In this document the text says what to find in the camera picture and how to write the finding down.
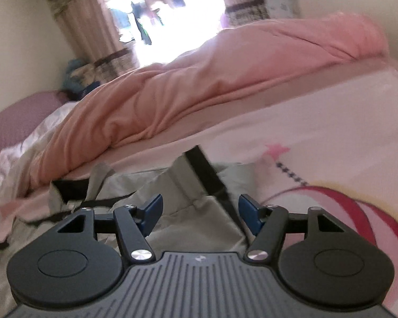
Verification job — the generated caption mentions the grey and black jacket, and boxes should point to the grey and black jacket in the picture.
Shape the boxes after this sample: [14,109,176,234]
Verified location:
[0,150,256,317]

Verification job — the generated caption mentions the blue clothes pile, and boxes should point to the blue clothes pile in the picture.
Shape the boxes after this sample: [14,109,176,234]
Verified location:
[61,59,101,101]

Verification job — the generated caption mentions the hanging clothes outside window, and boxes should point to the hanging clothes outside window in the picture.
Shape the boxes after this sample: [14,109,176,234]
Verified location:
[109,0,187,46]

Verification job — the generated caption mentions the pink cartoon bed sheet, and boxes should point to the pink cartoon bed sheet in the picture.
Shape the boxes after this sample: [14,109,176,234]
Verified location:
[0,60,398,317]

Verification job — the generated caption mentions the salmon pink duvet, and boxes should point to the salmon pink duvet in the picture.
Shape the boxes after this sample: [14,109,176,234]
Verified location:
[29,13,389,188]

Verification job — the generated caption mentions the white floral blanket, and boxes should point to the white floral blanket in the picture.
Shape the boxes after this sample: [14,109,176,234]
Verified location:
[0,102,77,205]

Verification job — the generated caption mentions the purple dotted pillow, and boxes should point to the purple dotted pillow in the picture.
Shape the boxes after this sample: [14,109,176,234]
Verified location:
[0,90,70,151]

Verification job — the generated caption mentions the striped beige left curtain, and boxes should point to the striped beige left curtain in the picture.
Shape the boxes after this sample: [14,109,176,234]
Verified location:
[48,0,139,82]

